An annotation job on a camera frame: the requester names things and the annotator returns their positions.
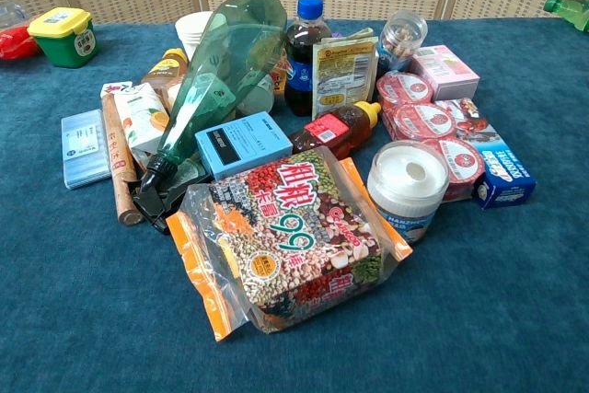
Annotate white lidded round jar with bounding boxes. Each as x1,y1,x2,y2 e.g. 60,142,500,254
366,139,451,245

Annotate white carton with orange print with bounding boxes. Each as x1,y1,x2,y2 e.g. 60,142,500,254
112,82,171,168

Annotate mixed grain bag orange edges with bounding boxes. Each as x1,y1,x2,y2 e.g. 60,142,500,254
165,144,414,342

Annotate red lidded cup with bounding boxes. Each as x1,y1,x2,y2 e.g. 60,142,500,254
425,136,487,202
388,101,456,142
375,70,434,107

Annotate clear jar of biscuit sticks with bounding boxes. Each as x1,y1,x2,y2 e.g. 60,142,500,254
377,9,429,75

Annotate olive green snack packet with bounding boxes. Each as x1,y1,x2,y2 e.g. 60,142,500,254
311,36,379,121

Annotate clear pack with blue label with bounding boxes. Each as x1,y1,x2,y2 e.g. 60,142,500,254
60,109,112,191

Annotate green tub with yellow lid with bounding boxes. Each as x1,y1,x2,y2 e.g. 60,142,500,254
26,6,100,69

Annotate blue and red wrap box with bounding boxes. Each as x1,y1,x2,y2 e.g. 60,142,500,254
434,97,537,210

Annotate amber honey bottle yellow label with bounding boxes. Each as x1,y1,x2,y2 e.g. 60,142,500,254
140,47,190,111

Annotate light blue box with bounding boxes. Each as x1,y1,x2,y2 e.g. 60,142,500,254
194,110,295,182

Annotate amber honey bottle red label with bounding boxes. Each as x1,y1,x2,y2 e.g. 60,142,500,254
288,100,383,160

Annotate wooden rolling pin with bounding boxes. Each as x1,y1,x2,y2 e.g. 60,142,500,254
100,93,144,227

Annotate clear plastic bag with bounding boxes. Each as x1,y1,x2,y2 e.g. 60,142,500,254
0,0,31,30

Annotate red snack bag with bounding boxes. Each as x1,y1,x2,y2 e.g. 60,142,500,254
0,15,42,62

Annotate green soda bottle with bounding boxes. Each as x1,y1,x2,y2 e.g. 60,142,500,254
542,0,589,34

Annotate blue fleece tablecloth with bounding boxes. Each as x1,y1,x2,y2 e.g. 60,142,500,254
0,17,589,393

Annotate cola bottle with blue cap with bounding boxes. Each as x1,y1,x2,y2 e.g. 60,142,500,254
283,0,329,118

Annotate pink box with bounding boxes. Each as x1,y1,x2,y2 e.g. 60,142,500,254
409,44,480,102

